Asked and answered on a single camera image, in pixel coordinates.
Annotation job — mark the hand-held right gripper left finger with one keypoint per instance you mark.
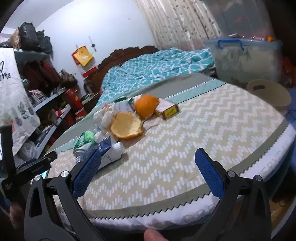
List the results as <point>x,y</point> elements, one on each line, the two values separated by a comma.
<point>86,170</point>

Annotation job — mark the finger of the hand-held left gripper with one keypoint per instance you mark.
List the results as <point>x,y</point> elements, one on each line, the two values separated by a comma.
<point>37,163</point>

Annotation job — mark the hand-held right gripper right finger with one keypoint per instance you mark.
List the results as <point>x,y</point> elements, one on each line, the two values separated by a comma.
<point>209,172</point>

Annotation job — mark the green white snack wrapper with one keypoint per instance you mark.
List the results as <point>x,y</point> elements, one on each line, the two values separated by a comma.
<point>86,139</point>

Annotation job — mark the domed orange peel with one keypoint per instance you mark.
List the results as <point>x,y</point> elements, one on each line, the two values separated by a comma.
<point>145,106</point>

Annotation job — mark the person's left hand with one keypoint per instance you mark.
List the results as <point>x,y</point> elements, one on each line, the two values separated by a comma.
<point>16,216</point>

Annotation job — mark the person's right hand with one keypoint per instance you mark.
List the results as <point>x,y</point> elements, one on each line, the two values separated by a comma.
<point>153,236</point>

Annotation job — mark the white blue toothpaste tube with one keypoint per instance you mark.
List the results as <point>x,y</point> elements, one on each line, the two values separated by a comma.
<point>113,149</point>

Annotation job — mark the beige zigzag mat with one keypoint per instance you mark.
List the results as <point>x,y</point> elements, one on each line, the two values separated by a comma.
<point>185,129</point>

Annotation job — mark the white crumpled plastic bag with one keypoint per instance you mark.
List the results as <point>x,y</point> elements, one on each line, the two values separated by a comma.
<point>105,117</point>

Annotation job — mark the cupped orange peel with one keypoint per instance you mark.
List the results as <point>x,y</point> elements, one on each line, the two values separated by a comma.
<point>124,127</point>

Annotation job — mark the grey storage shelf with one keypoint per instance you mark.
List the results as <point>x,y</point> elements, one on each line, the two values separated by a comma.
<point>49,100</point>

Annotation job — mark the red box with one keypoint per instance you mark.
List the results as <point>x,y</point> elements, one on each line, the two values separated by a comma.
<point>73,103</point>

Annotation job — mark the white printed cloth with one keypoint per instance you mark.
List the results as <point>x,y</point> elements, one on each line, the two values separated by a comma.
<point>13,92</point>

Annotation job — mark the green white small box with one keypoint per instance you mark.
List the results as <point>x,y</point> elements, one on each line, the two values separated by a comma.
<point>123,106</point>

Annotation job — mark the yellow pink cardboard box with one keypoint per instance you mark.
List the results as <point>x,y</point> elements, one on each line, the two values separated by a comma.
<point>167,111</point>

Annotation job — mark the red clothes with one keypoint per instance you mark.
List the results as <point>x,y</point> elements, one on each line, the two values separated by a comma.
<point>40,75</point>

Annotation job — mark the brown handbag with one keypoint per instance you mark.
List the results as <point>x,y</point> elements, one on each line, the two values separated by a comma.
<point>67,77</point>

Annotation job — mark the carved wooden headboard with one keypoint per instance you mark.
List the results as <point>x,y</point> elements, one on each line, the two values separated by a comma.
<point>108,60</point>

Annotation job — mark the teal patterned blanket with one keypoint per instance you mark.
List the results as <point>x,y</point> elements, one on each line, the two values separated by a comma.
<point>143,67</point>

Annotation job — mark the black bag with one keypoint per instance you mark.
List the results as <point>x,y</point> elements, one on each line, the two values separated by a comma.
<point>44,42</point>
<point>27,36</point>

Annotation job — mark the orange printed bag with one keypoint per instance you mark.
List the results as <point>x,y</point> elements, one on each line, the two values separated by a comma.
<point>288,67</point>

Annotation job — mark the small orange object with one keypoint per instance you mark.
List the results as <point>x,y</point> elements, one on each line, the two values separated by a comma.
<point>269,38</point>

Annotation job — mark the patterned beige curtain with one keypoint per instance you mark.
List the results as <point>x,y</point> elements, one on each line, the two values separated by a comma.
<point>175,23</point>

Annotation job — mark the large clear plastic container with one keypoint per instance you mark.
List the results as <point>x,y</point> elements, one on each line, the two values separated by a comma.
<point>240,18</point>

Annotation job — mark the red yellow wall calendar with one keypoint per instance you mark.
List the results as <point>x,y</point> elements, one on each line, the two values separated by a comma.
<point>82,55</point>

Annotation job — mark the hanging wall ornament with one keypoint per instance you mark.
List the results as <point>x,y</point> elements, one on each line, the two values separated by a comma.
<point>92,45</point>

